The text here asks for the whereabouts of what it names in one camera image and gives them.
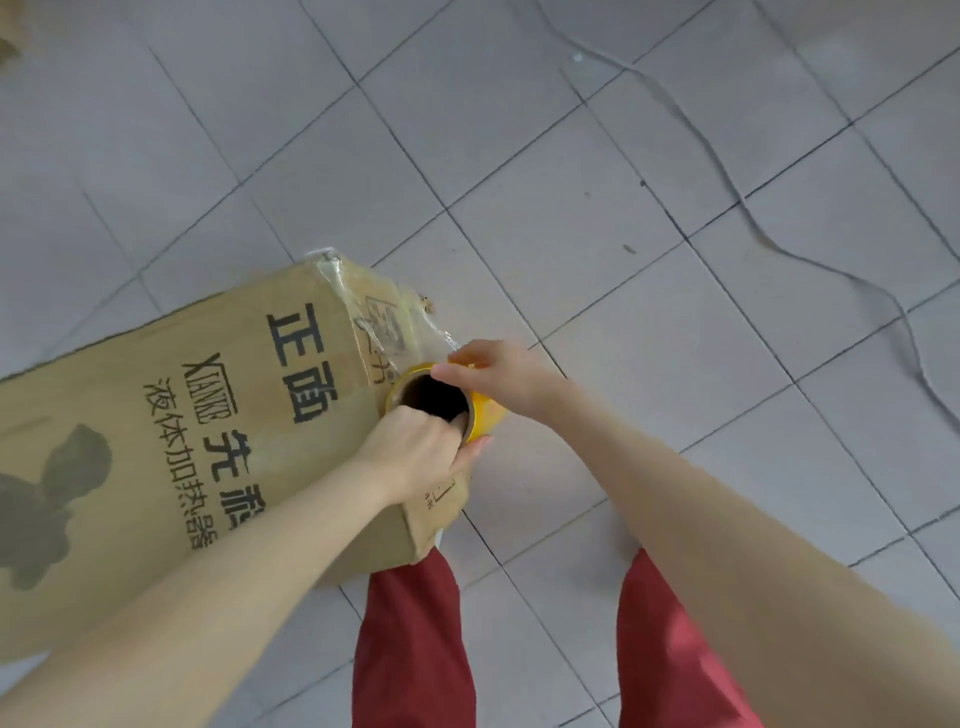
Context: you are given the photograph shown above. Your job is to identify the person's left hand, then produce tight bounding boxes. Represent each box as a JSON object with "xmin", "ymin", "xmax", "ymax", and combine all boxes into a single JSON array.
[{"xmin": 351, "ymin": 405, "xmax": 494, "ymax": 513}]

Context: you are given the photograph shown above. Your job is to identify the person's right hand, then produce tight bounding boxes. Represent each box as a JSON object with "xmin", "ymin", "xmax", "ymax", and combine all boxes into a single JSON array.
[{"xmin": 431, "ymin": 339, "xmax": 562, "ymax": 423}]

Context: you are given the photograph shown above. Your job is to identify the yellow packing tape roll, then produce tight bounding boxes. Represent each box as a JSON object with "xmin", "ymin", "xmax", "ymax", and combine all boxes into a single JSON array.
[{"xmin": 384, "ymin": 362, "xmax": 509, "ymax": 447}]

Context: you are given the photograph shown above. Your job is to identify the person's right forearm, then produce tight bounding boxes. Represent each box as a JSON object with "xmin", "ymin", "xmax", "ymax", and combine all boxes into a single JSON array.
[{"xmin": 541, "ymin": 375, "xmax": 960, "ymax": 728}]

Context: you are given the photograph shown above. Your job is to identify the person's left forearm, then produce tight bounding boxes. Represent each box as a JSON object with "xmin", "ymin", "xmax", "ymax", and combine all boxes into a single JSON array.
[{"xmin": 0, "ymin": 459, "xmax": 410, "ymax": 728}]

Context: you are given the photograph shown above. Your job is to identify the red trousers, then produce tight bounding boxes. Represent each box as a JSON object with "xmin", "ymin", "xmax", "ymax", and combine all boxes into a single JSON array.
[{"xmin": 352, "ymin": 546, "xmax": 764, "ymax": 728}]

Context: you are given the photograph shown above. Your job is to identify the brown printed cardboard box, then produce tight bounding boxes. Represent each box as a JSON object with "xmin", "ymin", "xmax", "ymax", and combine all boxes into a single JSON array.
[{"xmin": 0, "ymin": 251, "xmax": 475, "ymax": 665}]

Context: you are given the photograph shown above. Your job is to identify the grey plastic strapping band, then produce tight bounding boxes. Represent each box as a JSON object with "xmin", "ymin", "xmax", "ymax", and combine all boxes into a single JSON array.
[{"xmin": 517, "ymin": 0, "xmax": 960, "ymax": 445}]

